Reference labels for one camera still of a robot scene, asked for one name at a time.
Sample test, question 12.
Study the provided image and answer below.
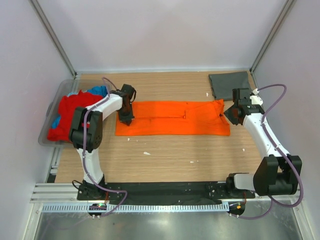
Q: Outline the clear plastic bin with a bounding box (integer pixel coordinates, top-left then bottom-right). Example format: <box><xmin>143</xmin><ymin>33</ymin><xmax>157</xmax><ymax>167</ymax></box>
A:
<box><xmin>38</xmin><ymin>79</ymin><xmax>114</xmax><ymax>148</ymax></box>

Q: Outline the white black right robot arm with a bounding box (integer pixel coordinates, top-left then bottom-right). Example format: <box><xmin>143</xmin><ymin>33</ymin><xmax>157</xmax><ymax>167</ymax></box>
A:
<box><xmin>224</xmin><ymin>88</ymin><xmax>302</xmax><ymax>198</ymax></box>

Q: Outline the red t shirt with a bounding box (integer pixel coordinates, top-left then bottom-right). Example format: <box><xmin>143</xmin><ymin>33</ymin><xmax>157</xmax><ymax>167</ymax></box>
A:
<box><xmin>47</xmin><ymin>90</ymin><xmax>103</xmax><ymax>142</ymax></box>

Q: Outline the right aluminium frame post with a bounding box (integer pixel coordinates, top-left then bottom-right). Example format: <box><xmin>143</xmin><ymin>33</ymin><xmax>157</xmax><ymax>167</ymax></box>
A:
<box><xmin>249</xmin><ymin>0</ymin><xmax>296</xmax><ymax>76</ymax></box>

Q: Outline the orange t shirt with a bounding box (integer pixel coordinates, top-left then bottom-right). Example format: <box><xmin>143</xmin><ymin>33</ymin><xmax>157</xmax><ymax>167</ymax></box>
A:
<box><xmin>115</xmin><ymin>100</ymin><xmax>231</xmax><ymax>136</ymax></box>

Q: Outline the folded grey t shirt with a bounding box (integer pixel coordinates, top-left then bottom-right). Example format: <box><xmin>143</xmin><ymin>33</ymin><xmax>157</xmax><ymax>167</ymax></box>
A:
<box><xmin>208</xmin><ymin>71</ymin><xmax>251</xmax><ymax>101</ymax></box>

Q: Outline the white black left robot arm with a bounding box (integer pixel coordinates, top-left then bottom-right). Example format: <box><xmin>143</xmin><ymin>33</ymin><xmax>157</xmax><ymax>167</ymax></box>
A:
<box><xmin>69</xmin><ymin>84</ymin><xmax>137</xmax><ymax>201</ymax></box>

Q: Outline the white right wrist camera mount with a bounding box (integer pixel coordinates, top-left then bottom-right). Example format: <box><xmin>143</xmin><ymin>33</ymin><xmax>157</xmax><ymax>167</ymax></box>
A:
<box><xmin>250</xmin><ymin>88</ymin><xmax>263</xmax><ymax>106</ymax></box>

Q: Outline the blue t shirt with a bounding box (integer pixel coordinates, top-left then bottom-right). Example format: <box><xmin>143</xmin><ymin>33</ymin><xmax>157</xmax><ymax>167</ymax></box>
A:
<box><xmin>51</xmin><ymin>85</ymin><xmax>107</xmax><ymax>128</ymax></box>

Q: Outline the aluminium frame post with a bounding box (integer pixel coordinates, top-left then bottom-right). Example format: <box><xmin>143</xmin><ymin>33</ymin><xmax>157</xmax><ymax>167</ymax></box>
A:
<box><xmin>29</xmin><ymin>0</ymin><xmax>77</xmax><ymax>79</ymax></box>
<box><xmin>249</xmin><ymin>0</ymin><xmax>296</xmax><ymax>76</ymax></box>

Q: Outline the left aluminium frame post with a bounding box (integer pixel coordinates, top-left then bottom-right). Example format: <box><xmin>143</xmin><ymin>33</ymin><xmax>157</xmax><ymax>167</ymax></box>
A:
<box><xmin>29</xmin><ymin>0</ymin><xmax>77</xmax><ymax>79</ymax></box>

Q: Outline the white slotted cable duct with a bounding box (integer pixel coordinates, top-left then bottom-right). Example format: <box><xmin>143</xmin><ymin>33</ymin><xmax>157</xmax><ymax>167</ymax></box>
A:
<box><xmin>42</xmin><ymin>202</ymin><xmax>229</xmax><ymax>213</ymax></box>

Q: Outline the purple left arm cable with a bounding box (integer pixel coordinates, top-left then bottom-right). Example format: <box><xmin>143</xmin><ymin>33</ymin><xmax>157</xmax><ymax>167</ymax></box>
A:
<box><xmin>83</xmin><ymin>76</ymin><xmax>128</xmax><ymax>217</ymax></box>

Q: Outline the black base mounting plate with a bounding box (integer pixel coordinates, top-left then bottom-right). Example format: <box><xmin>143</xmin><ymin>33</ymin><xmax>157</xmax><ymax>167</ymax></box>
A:
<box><xmin>77</xmin><ymin>181</ymin><xmax>255</xmax><ymax>206</ymax></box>

